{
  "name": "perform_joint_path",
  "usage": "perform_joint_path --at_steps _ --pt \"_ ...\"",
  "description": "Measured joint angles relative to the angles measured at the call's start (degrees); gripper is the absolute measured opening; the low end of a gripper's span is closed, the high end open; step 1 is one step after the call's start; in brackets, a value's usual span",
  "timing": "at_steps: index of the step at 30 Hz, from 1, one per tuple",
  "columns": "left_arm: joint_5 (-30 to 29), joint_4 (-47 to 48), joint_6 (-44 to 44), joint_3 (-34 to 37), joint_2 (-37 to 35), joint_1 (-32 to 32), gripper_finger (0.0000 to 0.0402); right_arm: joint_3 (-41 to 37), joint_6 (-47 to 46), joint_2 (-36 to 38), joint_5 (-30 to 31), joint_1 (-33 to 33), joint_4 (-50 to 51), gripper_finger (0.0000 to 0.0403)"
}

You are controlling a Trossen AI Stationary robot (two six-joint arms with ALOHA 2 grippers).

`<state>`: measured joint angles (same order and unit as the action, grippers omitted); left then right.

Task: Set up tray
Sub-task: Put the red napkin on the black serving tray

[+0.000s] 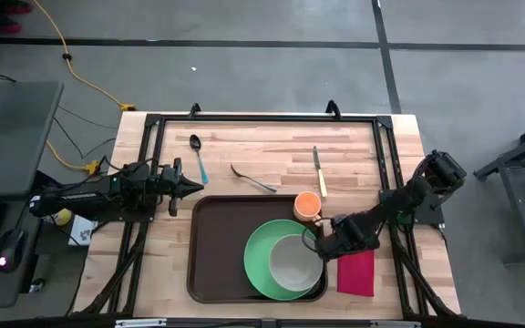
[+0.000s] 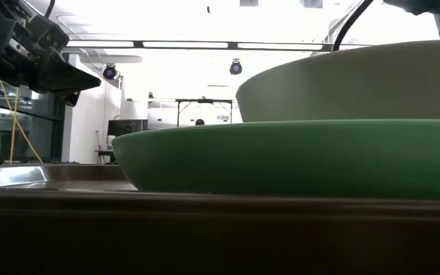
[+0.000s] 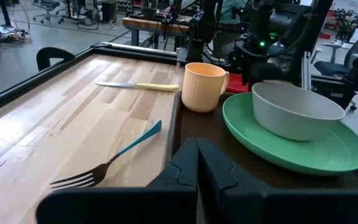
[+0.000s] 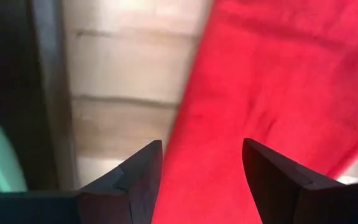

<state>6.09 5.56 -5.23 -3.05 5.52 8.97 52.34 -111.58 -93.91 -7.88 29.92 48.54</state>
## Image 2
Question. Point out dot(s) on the green plate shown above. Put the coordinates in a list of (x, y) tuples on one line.
[(300, 160)]

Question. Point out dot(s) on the grey bowl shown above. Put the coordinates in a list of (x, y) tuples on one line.
[(357, 88)]

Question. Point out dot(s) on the dark brown tray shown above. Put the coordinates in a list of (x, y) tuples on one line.
[(90, 229)]

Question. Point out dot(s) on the round black hanging reel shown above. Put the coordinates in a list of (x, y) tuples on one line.
[(235, 68), (109, 72)]

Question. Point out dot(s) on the white wipes canister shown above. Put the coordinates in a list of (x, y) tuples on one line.
[(110, 142)]

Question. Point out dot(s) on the black monitor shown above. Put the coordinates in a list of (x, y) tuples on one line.
[(126, 128)]

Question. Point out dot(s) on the person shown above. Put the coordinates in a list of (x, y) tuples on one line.
[(199, 122)]

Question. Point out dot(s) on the black framed background table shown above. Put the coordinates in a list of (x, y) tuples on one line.
[(204, 101)]

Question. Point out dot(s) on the black overhead beam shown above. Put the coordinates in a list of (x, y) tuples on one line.
[(231, 45)]

